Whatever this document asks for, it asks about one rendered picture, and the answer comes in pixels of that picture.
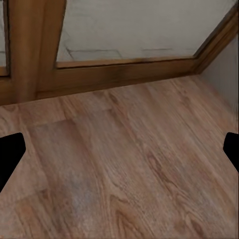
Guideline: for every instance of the door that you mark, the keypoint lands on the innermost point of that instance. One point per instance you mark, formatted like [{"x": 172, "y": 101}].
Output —
[{"x": 52, "y": 48}]

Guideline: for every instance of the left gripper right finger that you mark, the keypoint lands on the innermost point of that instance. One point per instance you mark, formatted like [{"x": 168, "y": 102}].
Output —
[{"x": 231, "y": 148}]

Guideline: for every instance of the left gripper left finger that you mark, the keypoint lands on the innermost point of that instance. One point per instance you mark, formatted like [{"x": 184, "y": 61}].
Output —
[{"x": 12, "y": 148}]

